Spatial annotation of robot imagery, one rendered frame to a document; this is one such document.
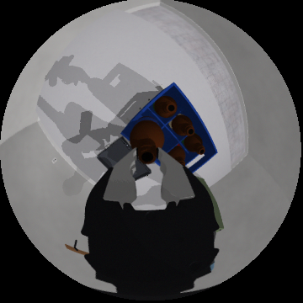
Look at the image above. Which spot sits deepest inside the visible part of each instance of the blue crate with dividers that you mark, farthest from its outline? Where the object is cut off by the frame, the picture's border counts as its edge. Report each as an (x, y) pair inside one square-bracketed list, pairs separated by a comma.
[(171, 138)]

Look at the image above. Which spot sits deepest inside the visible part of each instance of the brown bottle with blue label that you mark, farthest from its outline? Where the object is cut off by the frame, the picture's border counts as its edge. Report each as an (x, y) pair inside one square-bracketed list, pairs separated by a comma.
[(147, 135)]

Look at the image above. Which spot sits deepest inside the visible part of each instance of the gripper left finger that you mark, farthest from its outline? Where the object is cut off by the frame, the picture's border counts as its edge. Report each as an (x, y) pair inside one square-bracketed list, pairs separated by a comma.
[(116, 187)]

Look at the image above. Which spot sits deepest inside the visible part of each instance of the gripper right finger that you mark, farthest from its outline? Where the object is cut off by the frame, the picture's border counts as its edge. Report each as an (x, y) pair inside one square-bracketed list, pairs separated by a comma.
[(181, 186)]

